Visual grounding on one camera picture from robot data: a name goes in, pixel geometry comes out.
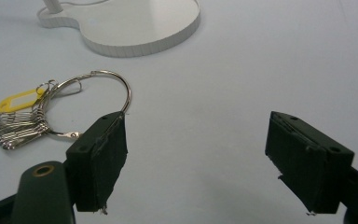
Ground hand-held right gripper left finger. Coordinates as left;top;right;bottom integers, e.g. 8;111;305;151
65;111;129;216

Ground yellow key tag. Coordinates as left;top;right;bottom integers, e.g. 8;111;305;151
0;88;46;114

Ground large metal key ring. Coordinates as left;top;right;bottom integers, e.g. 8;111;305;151
41;69;132;140

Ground thin white wire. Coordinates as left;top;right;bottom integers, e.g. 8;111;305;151
62;0;110;7

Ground white key holder stand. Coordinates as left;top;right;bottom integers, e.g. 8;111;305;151
36;0;201;59

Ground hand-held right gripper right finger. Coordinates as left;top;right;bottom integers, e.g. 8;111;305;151
264;110;355;217

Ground small keys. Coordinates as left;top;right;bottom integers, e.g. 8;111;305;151
0;78;83;151

